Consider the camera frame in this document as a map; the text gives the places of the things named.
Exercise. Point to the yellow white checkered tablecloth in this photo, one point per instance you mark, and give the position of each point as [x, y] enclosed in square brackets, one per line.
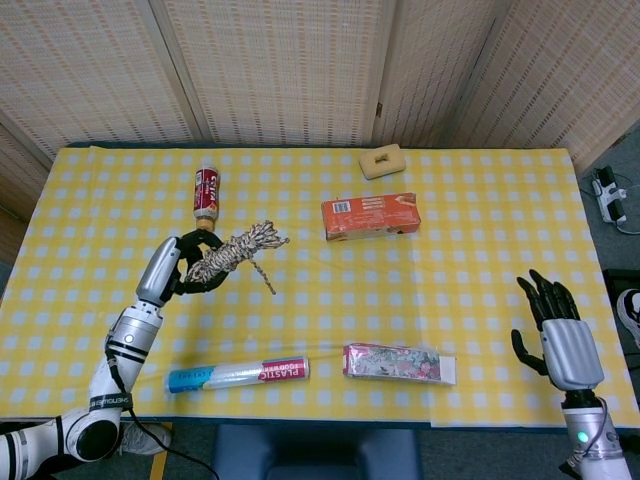
[400, 290]

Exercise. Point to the orange cardboard snack box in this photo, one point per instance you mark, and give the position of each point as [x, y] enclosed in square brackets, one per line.
[370, 215]

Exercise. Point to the brass screen hinge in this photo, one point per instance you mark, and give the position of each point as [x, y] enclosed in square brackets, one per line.
[379, 110]

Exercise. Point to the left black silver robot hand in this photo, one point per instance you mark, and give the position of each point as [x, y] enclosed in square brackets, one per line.
[157, 272]

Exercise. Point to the red seasoning bottle yellow cap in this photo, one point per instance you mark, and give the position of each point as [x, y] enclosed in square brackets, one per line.
[207, 197]

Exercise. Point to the white power strip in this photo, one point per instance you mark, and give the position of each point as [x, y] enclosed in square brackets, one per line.
[611, 197]

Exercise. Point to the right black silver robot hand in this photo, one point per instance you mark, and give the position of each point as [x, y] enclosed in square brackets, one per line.
[572, 350]

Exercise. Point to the yellow sponge with hole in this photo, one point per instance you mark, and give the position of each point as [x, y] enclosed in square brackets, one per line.
[382, 162]

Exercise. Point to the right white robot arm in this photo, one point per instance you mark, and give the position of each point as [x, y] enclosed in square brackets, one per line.
[595, 440]

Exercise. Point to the woven folding screen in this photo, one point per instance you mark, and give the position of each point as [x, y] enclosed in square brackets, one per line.
[275, 75]

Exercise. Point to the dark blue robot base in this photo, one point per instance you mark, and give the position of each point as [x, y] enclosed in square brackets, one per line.
[315, 452]

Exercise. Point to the white sneaker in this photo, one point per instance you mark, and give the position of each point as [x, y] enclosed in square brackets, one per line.
[150, 440]

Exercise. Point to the plastic food wrap roll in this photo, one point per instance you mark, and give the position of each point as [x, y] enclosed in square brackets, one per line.
[240, 376]

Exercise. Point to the floral print carton box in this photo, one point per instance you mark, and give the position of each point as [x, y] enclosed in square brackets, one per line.
[395, 364]

